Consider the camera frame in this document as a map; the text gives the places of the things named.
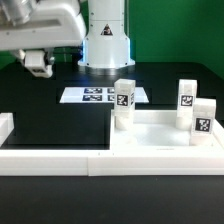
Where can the white sheet with tags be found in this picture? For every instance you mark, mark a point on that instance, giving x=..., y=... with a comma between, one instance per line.
x=87, y=95

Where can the white U-shaped fence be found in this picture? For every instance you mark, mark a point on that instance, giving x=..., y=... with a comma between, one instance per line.
x=110, y=162

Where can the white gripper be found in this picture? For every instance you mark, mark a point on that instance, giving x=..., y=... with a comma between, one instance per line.
x=34, y=24

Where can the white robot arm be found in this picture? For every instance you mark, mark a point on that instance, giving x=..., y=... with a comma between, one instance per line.
x=105, y=47

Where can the white square tabletop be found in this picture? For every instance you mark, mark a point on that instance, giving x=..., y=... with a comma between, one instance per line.
x=156, y=129

